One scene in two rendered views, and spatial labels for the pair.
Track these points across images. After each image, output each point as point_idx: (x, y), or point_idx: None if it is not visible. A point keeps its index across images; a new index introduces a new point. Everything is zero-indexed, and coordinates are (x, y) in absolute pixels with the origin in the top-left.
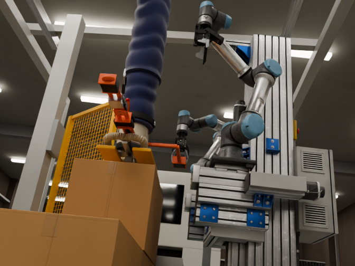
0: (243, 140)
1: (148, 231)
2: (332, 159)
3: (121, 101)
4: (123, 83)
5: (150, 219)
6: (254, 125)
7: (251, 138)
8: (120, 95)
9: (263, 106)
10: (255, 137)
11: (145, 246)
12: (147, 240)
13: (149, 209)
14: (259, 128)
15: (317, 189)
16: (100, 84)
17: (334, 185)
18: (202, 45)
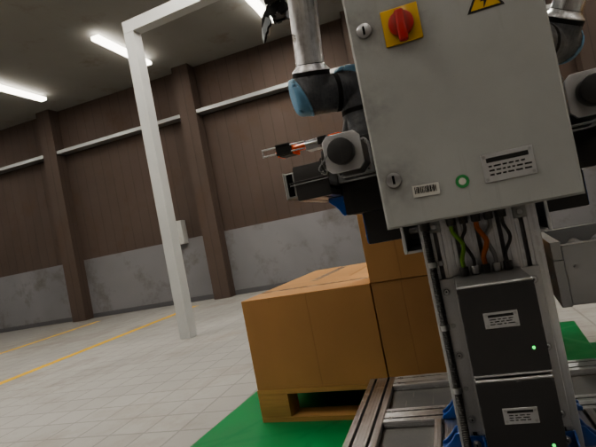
0: (325, 113)
1: (381, 257)
2: (346, 19)
3: (307, 149)
4: (273, 155)
5: (378, 243)
6: (294, 101)
7: (311, 114)
8: (301, 146)
9: (301, 40)
10: (309, 110)
11: (374, 278)
12: (385, 267)
13: (361, 238)
14: (295, 102)
15: (322, 160)
16: (285, 158)
17: (361, 98)
18: (285, 15)
